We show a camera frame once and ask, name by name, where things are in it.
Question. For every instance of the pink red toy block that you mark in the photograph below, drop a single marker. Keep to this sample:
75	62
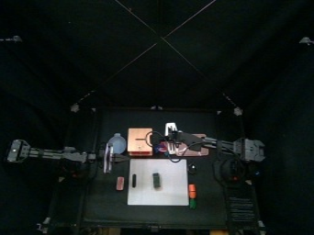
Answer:
120	183

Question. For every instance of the dark green sushi roll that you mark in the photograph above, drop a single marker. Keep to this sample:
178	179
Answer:
156	180

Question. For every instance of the white cutting board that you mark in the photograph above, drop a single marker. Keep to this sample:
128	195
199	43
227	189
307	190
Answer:
163	195

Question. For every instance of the black toy knife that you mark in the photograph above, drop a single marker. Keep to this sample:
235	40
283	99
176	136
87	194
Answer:
134	180

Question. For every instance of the orange wooden box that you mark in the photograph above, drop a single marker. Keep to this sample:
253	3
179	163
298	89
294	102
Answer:
139	143

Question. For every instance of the blue red small toy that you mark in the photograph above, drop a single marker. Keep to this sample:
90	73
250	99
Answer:
160	150

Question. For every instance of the black printed label sheet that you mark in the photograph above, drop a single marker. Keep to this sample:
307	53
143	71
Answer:
242	211

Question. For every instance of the black round arm base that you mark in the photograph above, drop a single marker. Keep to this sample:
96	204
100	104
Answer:
229	173

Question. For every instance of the pink brown flat board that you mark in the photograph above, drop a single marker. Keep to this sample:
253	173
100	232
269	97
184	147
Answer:
199	151

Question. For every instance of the white lilac long toy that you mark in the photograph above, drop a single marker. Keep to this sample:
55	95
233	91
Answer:
107	166

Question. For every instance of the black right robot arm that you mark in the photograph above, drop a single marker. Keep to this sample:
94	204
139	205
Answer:
237	147

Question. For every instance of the orange toy carrot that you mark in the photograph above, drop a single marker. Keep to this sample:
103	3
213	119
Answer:
191	191

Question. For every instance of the grey metal frame bracket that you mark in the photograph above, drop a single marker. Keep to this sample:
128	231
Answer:
74	107
15	39
306	40

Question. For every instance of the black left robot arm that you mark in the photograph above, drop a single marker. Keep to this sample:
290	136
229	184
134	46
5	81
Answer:
48	153

